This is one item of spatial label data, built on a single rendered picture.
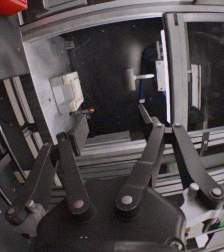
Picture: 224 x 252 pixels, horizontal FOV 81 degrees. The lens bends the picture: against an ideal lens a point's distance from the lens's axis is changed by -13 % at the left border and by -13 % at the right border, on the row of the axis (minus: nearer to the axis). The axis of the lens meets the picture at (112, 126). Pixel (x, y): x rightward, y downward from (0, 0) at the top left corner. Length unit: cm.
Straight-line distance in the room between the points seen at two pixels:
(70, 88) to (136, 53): 40
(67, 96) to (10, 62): 31
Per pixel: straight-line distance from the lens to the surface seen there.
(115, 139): 67
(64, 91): 63
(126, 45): 84
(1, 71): 37
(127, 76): 59
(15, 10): 43
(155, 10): 43
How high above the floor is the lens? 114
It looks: 5 degrees down
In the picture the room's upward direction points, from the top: 81 degrees clockwise
